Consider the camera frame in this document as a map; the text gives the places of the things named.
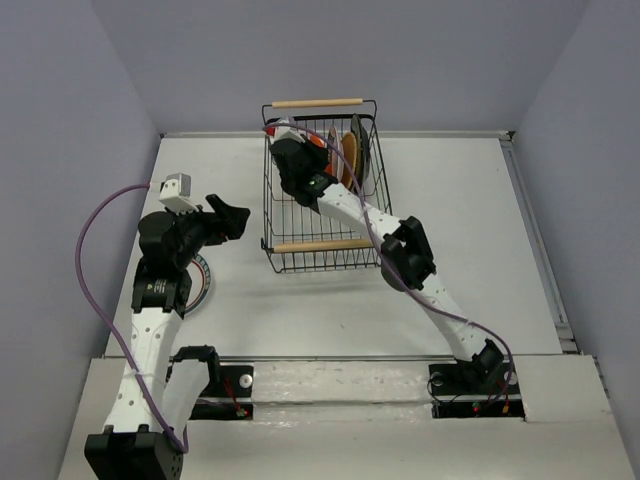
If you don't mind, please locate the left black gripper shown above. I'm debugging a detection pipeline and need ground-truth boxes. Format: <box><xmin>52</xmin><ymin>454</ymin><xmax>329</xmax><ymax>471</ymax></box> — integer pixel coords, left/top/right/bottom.
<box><xmin>166</xmin><ymin>194</ymin><xmax>250</xmax><ymax>268</ymax></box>

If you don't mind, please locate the orange translucent plate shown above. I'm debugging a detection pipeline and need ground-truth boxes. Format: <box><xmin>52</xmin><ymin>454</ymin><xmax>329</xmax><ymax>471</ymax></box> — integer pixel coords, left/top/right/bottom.
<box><xmin>311</xmin><ymin>125</ymin><xmax>344</xmax><ymax>183</ymax></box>

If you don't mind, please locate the woven bamboo plate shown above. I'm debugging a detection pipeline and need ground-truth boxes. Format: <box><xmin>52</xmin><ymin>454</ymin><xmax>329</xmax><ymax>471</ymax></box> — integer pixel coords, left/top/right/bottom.
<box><xmin>341</xmin><ymin>132</ymin><xmax>362</xmax><ymax>191</ymax></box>

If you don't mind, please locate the black rimmed cream plate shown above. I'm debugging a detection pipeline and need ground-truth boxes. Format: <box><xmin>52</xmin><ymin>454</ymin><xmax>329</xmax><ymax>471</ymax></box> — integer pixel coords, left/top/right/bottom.
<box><xmin>351</xmin><ymin>114</ymin><xmax>371</xmax><ymax>188</ymax></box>

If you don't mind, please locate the white plate red green rim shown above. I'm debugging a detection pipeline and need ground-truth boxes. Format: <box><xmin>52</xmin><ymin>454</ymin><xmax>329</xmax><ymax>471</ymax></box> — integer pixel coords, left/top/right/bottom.
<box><xmin>185</xmin><ymin>254</ymin><xmax>213</xmax><ymax>316</ymax></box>

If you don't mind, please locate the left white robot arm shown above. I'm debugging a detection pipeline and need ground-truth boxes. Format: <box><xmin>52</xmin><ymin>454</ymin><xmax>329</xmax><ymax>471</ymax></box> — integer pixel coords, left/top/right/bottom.
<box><xmin>84</xmin><ymin>194</ymin><xmax>250</xmax><ymax>479</ymax></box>

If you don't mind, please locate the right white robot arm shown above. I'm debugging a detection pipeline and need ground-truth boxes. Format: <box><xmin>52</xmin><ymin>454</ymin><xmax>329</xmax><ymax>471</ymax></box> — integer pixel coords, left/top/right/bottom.
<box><xmin>269</xmin><ymin>135</ymin><xmax>512</xmax><ymax>392</ymax></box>

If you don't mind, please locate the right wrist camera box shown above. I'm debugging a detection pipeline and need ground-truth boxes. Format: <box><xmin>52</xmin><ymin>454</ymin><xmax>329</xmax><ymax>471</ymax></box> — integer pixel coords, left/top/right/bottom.
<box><xmin>265</xmin><ymin>116</ymin><xmax>304</xmax><ymax>143</ymax></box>

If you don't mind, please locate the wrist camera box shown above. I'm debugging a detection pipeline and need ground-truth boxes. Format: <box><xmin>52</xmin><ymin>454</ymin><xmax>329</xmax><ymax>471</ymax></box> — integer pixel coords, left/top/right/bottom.
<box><xmin>159</xmin><ymin>173</ymin><xmax>197</xmax><ymax>215</ymax></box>
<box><xmin>265</xmin><ymin>116</ymin><xmax>304</xmax><ymax>143</ymax></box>

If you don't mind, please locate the black wire dish rack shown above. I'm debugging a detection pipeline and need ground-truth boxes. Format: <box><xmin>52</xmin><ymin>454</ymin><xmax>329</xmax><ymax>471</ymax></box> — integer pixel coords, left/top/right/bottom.
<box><xmin>261</xmin><ymin>99</ymin><xmax>392</xmax><ymax>273</ymax></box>

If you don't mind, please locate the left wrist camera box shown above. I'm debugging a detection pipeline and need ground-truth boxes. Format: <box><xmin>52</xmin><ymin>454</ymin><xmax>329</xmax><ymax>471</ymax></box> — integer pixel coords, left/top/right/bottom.
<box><xmin>159</xmin><ymin>173</ymin><xmax>197</xmax><ymax>215</ymax></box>

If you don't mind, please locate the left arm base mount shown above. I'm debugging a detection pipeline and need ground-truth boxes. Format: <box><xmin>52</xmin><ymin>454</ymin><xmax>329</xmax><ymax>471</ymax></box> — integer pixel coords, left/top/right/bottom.
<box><xmin>190</xmin><ymin>363</ymin><xmax>254</xmax><ymax>421</ymax></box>

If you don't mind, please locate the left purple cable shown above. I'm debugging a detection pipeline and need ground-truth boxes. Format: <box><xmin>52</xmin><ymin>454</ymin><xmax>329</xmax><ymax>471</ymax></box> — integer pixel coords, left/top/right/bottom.
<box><xmin>74</xmin><ymin>182</ymin><xmax>190</xmax><ymax>454</ymax></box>

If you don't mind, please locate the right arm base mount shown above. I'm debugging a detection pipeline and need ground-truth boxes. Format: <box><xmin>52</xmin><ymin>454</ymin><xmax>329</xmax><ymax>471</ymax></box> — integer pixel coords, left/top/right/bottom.
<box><xmin>427</xmin><ymin>362</ymin><xmax>525</xmax><ymax>420</ymax></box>

